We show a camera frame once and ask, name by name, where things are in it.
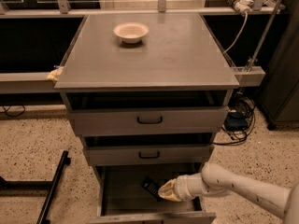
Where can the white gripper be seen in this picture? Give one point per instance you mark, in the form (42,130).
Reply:
(181,188)

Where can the black rxbar chocolate bar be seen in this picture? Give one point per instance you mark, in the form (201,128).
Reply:
(151,187)

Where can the bottom grey drawer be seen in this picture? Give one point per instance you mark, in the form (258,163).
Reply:
(122,200)

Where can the grey drawer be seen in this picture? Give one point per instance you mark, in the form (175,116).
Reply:
(141,121)
(122,200)
(140,155)

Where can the middle grey drawer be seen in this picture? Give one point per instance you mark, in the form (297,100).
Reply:
(140,155)

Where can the top grey drawer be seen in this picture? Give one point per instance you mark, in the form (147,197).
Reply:
(141,121)

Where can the grey drawer cabinet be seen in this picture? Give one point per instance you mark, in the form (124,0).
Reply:
(178,64)

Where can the dark grey cabinet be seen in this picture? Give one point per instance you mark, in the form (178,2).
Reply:
(279,97)

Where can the thin metal rod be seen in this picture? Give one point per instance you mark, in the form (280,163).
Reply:
(251,61)

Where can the black metal stand base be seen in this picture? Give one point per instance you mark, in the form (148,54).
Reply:
(33,188)

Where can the white bowl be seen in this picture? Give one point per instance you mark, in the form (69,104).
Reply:
(131,32)

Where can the yellow tape wad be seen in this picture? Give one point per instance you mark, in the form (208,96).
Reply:
(54,74)

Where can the power strip with plug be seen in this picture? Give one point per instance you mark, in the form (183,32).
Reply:
(241,6)

